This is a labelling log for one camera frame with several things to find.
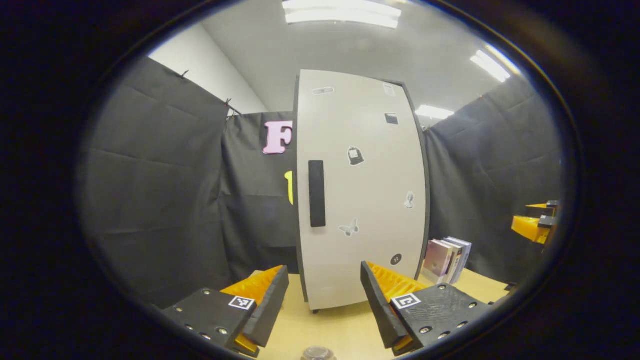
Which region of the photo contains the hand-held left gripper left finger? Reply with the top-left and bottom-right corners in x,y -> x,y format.
162,265 -> 291,358

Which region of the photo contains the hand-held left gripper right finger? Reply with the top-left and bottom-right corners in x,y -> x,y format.
360,261 -> 495,358

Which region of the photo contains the clear plastic bottle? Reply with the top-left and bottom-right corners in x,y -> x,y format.
301,346 -> 337,360

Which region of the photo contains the black door handle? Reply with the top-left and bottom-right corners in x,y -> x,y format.
308,160 -> 327,228

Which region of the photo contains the light blue book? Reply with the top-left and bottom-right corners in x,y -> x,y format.
445,236 -> 472,283

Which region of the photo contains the pale purple book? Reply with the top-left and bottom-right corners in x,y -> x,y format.
422,239 -> 453,285

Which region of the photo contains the white book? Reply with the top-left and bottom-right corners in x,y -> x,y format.
440,239 -> 463,285

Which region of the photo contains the ceiling light panel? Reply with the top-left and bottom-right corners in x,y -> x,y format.
470,50 -> 512,83
282,0 -> 402,29
415,105 -> 455,120

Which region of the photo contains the black backdrop cloth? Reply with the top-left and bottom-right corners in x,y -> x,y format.
77,56 -> 566,308

